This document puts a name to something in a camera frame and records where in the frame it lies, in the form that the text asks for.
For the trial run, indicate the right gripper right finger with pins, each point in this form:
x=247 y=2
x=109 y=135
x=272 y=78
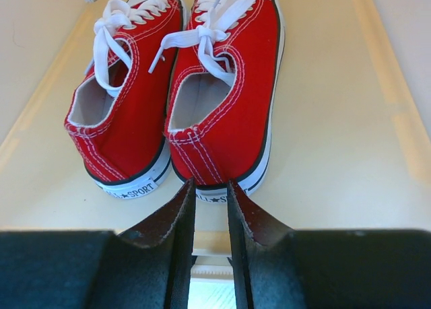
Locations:
x=276 y=266

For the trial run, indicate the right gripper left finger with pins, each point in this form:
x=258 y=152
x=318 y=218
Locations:
x=146 y=266

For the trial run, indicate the red canvas sneaker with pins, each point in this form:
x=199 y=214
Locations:
x=218 y=123
x=117 y=114

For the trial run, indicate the yellow shoe cabinet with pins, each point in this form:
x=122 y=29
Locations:
x=349 y=149

